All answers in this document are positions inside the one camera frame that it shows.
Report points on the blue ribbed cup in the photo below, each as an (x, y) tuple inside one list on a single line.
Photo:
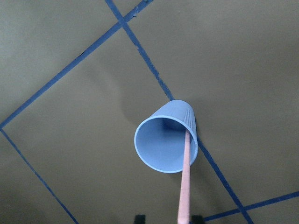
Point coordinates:
[(160, 139)]

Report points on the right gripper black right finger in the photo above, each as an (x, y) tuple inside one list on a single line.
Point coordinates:
[(197, 219)]

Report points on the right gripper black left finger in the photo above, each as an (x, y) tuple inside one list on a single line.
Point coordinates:
[(139, 219)]

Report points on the pink chopstick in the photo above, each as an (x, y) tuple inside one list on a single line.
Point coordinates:
[(184, 200)]

